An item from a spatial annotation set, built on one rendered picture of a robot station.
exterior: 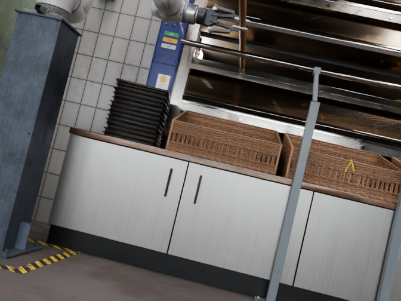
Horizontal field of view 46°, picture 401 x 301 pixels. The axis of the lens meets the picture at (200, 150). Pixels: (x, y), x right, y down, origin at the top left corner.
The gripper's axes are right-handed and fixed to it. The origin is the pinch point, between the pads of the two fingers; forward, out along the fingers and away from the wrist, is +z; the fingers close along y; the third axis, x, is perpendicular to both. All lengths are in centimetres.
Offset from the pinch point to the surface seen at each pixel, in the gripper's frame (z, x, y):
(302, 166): 42, -11, 55
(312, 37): 36, -56, -20
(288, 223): 41, -11, 81
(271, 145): 26, -22, 48
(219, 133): 1, -21, 48
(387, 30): 79, -73, -39
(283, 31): 20, -56, -20
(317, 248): 57, -17, 90
